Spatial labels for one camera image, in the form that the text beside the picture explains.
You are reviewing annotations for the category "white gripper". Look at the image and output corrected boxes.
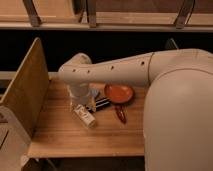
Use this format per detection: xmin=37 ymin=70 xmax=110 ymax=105
xmin=67 ymin=83 xmax=96 ymax=112

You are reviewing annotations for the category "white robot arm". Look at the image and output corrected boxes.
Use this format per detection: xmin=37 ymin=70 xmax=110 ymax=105
xmin=58 ymin=49 xmax=213 ymax=171

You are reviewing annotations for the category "blue small object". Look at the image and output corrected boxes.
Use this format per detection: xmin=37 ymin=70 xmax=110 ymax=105
xmin=90 ymin=88 xmax=100 ymax=98

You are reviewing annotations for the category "black rectangular box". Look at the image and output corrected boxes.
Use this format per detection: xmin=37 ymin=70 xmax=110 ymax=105
xmin=87 ymin=98 xmax=110 ymax=113

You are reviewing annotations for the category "orange plate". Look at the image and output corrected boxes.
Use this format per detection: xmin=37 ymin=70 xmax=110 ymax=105
xmin=104 ymin=84 xmax=134 ymax=104

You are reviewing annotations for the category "dark red spoon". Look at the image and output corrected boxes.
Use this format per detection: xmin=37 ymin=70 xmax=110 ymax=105
xmin=115 ymin=105 xmax=127 ymax=124

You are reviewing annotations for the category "left wooden divider panel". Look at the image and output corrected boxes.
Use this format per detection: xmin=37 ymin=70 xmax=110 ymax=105
xmin=0 ymin=38 xmax=49 ymax=141

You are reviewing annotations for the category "wooden shelf above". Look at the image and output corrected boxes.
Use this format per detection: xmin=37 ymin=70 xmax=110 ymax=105
xmin=0 ymin=0 xmax=213 ymax=32

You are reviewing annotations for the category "right dark divider panel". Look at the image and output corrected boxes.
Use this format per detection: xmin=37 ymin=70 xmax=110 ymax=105
xmin=165 ymin=38 xmax=179 ymax=50

